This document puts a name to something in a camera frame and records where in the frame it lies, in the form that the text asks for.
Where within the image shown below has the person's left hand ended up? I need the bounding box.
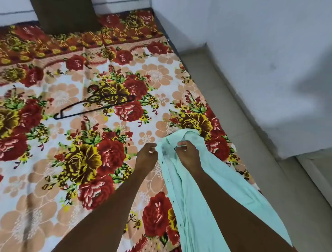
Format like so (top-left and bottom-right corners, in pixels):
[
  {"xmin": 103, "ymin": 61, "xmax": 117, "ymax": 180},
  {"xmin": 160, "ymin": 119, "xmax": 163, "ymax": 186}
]
[{"xmin": 135, "ymin": 142, "xmax": 159, "ymax": 177}]

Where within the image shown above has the person's right hand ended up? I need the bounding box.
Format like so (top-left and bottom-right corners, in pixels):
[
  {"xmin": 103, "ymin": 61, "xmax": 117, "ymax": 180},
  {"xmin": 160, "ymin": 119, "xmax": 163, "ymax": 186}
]
[{"xmin": 175, "ymin": 141, "xmax": 204, "ymax": 176}]

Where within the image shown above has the mint green shirt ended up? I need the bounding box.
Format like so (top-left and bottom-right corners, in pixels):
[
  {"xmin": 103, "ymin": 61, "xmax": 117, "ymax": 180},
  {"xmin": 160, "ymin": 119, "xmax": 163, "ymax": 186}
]
[{"xmin": 155, "ymin": 129, "xmax": 293, "ymax": 252}]

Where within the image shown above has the black hanger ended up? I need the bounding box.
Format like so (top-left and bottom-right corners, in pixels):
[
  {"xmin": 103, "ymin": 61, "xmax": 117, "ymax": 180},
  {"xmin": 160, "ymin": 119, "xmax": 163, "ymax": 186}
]
[{"xmin": 54, "ymin": 94, "xmax": 135, "ymax": 120}]

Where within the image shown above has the person's right forearm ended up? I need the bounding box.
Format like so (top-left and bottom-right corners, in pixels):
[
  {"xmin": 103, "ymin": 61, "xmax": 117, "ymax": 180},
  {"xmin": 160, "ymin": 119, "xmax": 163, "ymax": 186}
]
[{"xmin": 191, "ymin": 167, "xmax": 296, "ymax": 252}]

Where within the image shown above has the person's left forearm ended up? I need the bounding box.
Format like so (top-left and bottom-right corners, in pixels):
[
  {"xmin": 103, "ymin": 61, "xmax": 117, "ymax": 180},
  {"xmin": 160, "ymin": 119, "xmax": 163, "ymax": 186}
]
[{"xmin": 52, "ymin": 171, "xmax": 148, "ymax": 252}]

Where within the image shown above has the floral bedsheet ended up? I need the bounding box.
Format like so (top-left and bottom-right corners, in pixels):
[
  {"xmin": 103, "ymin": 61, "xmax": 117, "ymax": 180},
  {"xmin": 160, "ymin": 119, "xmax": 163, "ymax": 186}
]
[{"xmin": 0, "ymin": 9, "xmax": 262, "ymax": 252}]

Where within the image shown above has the dark mattress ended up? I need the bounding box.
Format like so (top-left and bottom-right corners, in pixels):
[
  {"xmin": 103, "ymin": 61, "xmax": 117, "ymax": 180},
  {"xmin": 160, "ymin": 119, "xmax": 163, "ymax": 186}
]
[{"xmin": 151, "ymin": 9, "xmax": 187, "ymax": 68}]

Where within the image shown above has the dark brown pillow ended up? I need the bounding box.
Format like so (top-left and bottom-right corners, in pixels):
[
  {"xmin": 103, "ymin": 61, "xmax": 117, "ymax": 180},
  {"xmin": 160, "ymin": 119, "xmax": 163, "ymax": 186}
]
[{"xmin": 30, "ymin": 0, "xmax": 102, "ymax": 35}]

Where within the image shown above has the pale door with frame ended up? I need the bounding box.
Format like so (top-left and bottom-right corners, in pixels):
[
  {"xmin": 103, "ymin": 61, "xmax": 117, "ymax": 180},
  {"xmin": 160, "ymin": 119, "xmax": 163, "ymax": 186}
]
[{"xmin": 295, "ymin": 149, "xmax": 332, "ymax": 208}]

